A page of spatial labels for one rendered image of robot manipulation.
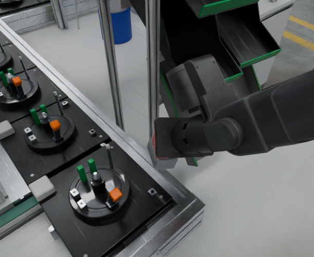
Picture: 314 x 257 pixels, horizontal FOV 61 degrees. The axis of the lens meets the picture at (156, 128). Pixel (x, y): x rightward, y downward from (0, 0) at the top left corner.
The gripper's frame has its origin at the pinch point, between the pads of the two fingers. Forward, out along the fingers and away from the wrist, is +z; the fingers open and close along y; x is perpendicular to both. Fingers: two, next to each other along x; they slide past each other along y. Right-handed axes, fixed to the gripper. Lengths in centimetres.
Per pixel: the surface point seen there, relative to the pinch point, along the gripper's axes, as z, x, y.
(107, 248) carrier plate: 7.4, 21.0, 10.7
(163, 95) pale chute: 8.3, -11.5, -3.3
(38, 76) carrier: 53, -28, 27
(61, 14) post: 94, -76, 19
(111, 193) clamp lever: 3.0, 9.5, 10.5
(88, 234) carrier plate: 10.6, 18.5, 14.0
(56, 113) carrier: 34.4, -11.3, 20.6
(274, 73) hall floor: 155, -79, -183
